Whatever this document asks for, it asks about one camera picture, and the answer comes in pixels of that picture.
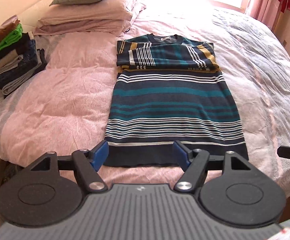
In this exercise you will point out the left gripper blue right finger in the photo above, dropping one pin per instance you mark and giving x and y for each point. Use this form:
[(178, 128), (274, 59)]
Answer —
[(193, 163)]

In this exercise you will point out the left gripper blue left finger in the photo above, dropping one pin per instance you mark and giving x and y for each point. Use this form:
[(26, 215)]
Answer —
[(86, 165)]

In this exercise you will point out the striped knit sweater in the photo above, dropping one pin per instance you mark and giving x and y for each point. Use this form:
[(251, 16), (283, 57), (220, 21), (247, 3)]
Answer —
[(169, 88)]

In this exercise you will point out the pink grey bed duvet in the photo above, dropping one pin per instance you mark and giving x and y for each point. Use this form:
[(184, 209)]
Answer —
[(66, 106)]

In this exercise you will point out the stack of folded clothes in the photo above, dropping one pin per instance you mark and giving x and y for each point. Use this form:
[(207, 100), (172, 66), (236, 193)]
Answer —
[(20, 59)]

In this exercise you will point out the lower pink pillow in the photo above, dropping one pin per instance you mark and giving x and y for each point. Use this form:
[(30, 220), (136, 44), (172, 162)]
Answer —
[(115, 27)]

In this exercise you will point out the pink pillow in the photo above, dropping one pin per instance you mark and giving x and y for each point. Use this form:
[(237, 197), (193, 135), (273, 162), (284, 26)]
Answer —
[(115, 27), (103, 10)]

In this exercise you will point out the pink window curtain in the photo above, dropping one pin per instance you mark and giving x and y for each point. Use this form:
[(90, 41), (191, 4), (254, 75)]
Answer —
[(265, 11)]

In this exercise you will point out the upper pink pillow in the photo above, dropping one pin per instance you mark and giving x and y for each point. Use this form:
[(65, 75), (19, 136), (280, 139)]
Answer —
[(103, 10)]

